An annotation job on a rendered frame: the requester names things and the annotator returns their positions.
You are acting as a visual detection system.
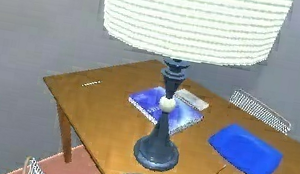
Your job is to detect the blue rectangular tray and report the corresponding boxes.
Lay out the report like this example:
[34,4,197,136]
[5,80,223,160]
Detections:
[203,119,287,174]

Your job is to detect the blue book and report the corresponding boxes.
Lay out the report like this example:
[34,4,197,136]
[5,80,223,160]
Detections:
[123,81,209,141]

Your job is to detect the grey remote control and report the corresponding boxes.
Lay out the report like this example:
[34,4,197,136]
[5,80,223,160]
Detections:
[171,86,212,113]

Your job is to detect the brown wooden table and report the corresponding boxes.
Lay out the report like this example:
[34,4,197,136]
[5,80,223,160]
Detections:
[26,41,300,174]

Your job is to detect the white wire basket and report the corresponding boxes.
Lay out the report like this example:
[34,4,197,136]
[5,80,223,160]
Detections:
[22,154,50,174]

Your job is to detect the white shade blue table lamp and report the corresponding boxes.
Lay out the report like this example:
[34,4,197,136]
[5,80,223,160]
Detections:
[72,0,295,174]

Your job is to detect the white pen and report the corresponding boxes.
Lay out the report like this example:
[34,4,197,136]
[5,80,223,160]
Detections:
[81,77,103,90]

